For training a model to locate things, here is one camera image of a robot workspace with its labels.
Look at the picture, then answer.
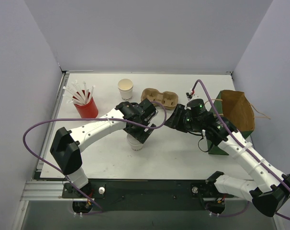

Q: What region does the white paper coffee cup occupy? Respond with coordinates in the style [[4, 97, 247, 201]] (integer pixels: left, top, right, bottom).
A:
[[126, 134, 143, 151]]

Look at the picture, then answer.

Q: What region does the brown pulp cup carrier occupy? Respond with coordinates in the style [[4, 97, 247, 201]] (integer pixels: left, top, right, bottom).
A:
[[141, 88, 178, 110]]

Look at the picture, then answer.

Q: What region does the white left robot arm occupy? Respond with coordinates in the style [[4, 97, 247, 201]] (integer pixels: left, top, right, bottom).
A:
[[50, 99, 157, 197]]

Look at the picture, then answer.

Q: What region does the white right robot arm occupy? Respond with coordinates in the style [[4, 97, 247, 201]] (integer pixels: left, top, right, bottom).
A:
[[165, 99, 290, 217]]

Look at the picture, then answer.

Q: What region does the green brown paper bag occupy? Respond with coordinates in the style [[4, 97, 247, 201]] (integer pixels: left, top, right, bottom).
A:
[[206, 90, 272, 156]]

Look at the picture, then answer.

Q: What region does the red straw holder cup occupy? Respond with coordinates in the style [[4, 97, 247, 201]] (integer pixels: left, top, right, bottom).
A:
[[74, 93, 99, 118]]

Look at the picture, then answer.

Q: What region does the white wrapped straws bundle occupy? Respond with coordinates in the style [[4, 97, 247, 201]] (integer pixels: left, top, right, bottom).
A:
[[62, 80, 95, 106]]

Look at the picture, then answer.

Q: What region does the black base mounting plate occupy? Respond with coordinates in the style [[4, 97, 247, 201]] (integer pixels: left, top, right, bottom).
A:
[[61, 179, 241, 211]]

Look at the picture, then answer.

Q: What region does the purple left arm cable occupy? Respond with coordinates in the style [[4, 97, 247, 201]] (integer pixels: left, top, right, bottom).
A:
[[22, 100, 168, 215]]

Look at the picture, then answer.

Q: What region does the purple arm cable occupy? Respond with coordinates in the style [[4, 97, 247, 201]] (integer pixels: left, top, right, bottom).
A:
[[22, 100, 168, 215], [185, 79, 290, 222]]

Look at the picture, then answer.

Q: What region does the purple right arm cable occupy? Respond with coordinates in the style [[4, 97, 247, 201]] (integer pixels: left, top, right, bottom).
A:
[[185, 79, 290, 222]]

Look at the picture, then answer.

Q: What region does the aluminium frame rail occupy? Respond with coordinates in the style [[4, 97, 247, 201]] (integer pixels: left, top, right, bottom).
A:
[[21, 181, 63, 201]]

